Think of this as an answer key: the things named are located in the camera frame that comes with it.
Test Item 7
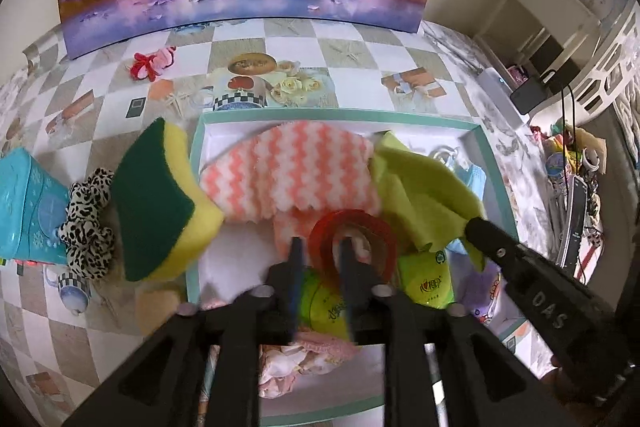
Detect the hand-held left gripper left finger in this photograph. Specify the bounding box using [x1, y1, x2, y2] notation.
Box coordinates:
[62, 237, 306, 427]

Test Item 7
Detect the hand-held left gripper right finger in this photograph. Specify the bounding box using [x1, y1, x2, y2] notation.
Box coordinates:
[340, 239, 548, 427]

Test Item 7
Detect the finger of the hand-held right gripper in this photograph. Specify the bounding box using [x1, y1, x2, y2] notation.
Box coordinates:
[464, 216, 536, 283]

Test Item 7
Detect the red tape roll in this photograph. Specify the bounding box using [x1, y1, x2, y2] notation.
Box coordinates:
[306, 209, 401, 283]

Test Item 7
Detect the green tissue packet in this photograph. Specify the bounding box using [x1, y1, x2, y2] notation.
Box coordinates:
[397, 247, 456, 310]
[297, 269, 353, 340]

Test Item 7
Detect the purple tissue packet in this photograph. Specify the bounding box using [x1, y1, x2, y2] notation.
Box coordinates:
[457, 267, 506, 325]

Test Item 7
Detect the teal-edged white cardboard box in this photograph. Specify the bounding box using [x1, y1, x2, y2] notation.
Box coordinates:
[185, 109, 526, 427]

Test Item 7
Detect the blue face mask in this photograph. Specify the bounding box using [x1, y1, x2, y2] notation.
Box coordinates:
[430, 146, 487, 258]

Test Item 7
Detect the yellow-green cloth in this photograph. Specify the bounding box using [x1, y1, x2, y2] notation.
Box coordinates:
[372, 132, 487, 273]

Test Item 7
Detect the pink ruffled cloth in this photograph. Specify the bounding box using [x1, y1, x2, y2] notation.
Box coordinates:
[257, 334, 361, 400]

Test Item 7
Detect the pink white zigzag cloth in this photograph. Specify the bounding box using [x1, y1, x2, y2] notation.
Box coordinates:
[200, 122, 383, 225]

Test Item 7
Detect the black remote control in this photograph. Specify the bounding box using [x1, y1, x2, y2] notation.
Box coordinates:
[562, 177, 588, 268]

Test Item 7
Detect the pile of colourful clutter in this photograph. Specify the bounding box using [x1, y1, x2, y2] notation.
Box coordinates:
[530, 122, 608, 268]

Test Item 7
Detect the black device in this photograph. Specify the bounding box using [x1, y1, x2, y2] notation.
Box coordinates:
[510, 79, 548, 115]

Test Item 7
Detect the yellow and green sponge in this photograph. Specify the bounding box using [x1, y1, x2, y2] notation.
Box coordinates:
[111, 117, 226, 283]

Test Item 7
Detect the checkered printed tablecloth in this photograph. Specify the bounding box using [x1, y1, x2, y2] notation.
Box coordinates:
[0, 17, 556, 427]

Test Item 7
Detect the white openwork rack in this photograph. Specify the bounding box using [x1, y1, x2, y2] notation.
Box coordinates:
[575, 2, 640, 122]

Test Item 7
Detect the leopard print scrunchie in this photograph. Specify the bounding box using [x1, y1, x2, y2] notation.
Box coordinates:
[56, 168, 117, 280]

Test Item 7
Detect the red pink hair bow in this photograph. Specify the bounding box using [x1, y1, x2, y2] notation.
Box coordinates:
[130, 47, 177, 82]

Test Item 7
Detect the turquoise box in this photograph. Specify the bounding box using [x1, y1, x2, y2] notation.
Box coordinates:
[0, 147, 71, 265]

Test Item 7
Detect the black cable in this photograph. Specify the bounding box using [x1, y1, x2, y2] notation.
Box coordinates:
[560, 84, 588, 278]

